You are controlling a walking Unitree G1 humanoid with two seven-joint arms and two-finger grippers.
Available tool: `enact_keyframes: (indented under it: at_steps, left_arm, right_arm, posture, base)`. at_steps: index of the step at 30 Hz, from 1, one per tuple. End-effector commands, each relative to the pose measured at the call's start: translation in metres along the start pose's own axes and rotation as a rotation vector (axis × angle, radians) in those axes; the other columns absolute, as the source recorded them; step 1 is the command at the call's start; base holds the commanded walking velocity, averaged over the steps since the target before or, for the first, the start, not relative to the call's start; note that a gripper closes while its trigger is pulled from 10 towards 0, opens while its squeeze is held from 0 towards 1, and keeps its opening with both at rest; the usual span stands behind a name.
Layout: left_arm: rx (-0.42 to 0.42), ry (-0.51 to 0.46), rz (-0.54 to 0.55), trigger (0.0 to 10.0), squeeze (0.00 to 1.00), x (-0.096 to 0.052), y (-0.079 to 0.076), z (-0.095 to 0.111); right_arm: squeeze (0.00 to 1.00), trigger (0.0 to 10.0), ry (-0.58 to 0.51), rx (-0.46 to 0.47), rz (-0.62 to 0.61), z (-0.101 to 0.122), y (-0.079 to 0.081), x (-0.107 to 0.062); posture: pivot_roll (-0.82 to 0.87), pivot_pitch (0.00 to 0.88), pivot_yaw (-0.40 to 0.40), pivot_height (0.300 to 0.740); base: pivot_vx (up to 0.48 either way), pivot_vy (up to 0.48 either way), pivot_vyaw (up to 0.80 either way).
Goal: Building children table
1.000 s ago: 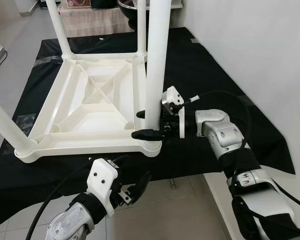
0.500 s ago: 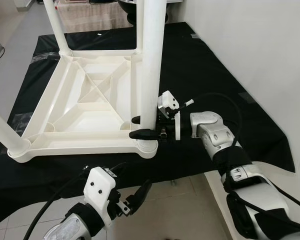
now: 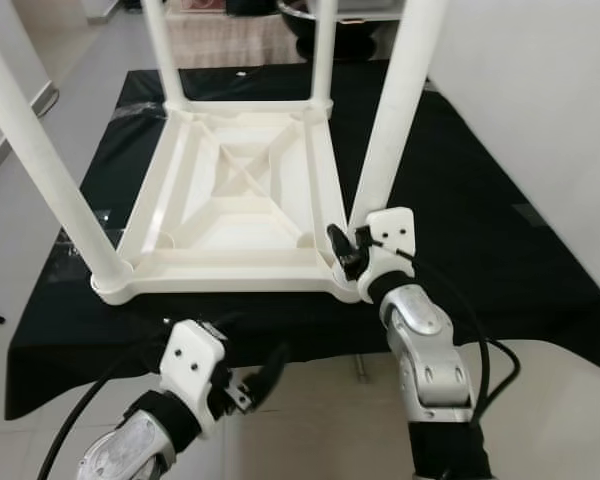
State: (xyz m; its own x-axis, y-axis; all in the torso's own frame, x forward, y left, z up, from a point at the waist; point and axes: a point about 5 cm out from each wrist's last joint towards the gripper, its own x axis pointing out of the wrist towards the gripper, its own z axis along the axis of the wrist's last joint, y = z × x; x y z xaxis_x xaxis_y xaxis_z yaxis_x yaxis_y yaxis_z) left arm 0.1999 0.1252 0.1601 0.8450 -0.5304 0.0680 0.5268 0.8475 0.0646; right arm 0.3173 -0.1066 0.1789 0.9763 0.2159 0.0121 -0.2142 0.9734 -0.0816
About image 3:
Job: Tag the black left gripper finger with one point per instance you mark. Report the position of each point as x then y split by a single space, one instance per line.
270 375

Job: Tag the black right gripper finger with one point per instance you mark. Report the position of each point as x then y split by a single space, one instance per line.
342 250

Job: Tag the white plastic table top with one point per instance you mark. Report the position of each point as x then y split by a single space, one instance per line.
230 220

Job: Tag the white plastic table leg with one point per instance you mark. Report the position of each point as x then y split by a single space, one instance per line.
324 50
40 160
395 110
165 50

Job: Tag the grey metal table leg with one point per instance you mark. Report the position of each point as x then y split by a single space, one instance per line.
361 365

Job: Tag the black tablecloth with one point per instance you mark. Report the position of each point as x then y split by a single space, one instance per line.
480 200

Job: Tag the grey tape piece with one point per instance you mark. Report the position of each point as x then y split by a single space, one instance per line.
527 215

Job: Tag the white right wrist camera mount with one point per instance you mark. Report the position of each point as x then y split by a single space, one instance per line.
390 235

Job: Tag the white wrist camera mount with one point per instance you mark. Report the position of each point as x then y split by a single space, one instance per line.
390 235
192 365

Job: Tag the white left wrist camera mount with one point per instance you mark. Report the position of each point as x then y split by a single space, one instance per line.
192 365

